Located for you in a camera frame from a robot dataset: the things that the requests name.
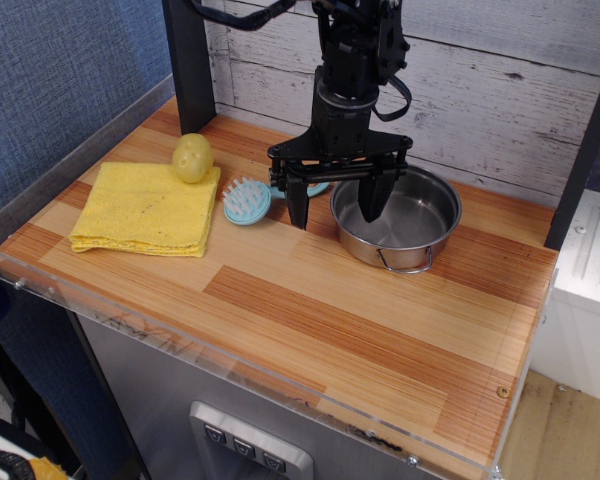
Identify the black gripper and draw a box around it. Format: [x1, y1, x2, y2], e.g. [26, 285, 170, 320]
[268, 92, 413, 230]

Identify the small metal pan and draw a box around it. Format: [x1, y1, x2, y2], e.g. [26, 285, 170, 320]
[331, 166, 462, 274]

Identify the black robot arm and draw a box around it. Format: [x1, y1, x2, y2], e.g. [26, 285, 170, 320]
[268, 1, 413, 228]

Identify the light blue scrub brush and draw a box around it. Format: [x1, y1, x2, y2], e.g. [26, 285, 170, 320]
[222, 177, 329, 226]

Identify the yellow toy potato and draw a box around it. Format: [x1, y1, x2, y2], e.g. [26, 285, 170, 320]
[172, 133, 214, 183]

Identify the yellow folded cloth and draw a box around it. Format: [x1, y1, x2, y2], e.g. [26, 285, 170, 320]
[69, 162, 220, 258]

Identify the stainless steel cabinet front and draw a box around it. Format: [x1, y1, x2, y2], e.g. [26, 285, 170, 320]
[78, 316, 432, 479]

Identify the silver button control panel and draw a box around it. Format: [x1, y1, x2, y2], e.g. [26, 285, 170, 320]
[189, 401, 314, 479]

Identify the white side unit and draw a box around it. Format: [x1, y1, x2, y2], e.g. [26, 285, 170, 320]
[530, 190, 600, 399]

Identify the clear acrylic edge guard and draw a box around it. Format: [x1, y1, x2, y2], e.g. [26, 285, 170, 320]
[0, 80, 557, 479]

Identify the yellow object bottom left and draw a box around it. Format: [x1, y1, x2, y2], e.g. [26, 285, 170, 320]
[28, 457, 71, 480]

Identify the black left upright post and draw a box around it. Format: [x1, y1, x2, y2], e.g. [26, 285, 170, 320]
[162, 0, 216, 134]

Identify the black upright post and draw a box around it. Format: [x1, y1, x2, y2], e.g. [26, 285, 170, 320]
[162, 0, 216, 134]
[544, 93, 600, 251]

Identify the black right upright post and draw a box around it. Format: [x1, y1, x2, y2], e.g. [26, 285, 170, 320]
[544, 93, 600, 251]

